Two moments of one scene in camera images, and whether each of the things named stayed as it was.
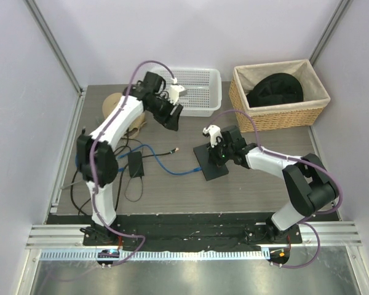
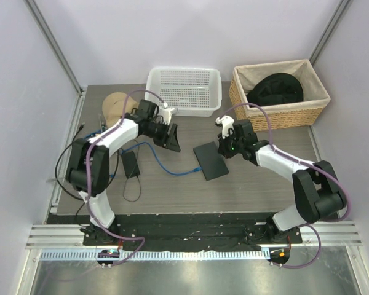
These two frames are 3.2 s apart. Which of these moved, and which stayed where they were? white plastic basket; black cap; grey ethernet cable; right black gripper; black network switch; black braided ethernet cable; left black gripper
Moved: left black gripper; right black gripper; grey ethernet cable; black braided ethernet cable
Stayed: black network switch; white plastic basket; black cap
